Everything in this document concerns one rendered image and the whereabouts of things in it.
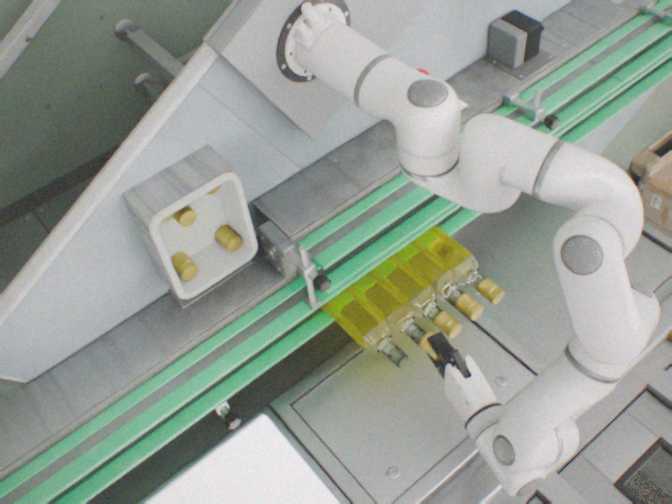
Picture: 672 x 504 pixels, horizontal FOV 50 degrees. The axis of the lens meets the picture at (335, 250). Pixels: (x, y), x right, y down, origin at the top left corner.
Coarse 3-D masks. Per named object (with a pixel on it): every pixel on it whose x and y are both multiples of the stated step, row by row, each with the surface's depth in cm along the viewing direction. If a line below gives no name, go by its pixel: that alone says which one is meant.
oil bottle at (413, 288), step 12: (384, 264) 144; (396, 264) 144; (384, 276) 142; (396, 276) 142; (408, 276) 142; (396, 288) 140; (408, 288) 140; (420, 288) 140; (432, 288) 140; (408, 300) 139; (420, 300) 138; (432, 300) 139; (420, 312) 139
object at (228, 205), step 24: (192, 192) 118; (216, 192) 131; (240, 192) 124; (216, 216) 134; (240, 216) 130; (168, 240) 130; (192, 240) 134; (216, 240) 138; (168, 264) 123; (216, 264) 135; (240, 264) 135; (192, 288) 132
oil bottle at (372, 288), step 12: (372, 276) 142; (360, 288) 141; (372, 288) 140; (384, 288) 140; (372, 300) 139; (384, 300) 138; (396, 300) 138; (384, 312) 137; (396, 312) 136; (408, 312) 137; (396, 324) 136
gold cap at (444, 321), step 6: (438, 312) 137; (444, 312) 137; (438, 318) 137; (444, 318) 136; (450, 318) 136; (438, 324) 137; (444, 324) 136; (450, 324) 135; (456, 324) 135; (444, 330) 136; (450, 330) 135; (456, 330) 136; (450, 336) 136
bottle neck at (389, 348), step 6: (384, 342) 135; (390, 342) 135; (384, 348) 134; (390, 348) 134; (396, 348) 134; (390, 354) 133; (396, 354) 133; (402, 354) 133; (396, 360) 132; (402, 360) 134
